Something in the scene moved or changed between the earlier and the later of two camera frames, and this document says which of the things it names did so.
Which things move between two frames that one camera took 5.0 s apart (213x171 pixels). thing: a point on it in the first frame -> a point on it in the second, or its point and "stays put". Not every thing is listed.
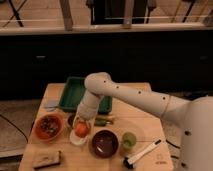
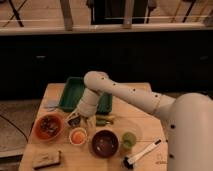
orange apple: x=81 y=129 -> x=77 y=137
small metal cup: x=71 y=118 stays put
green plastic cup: x=128 y=140 stays put
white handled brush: x=129 y=162 stays put
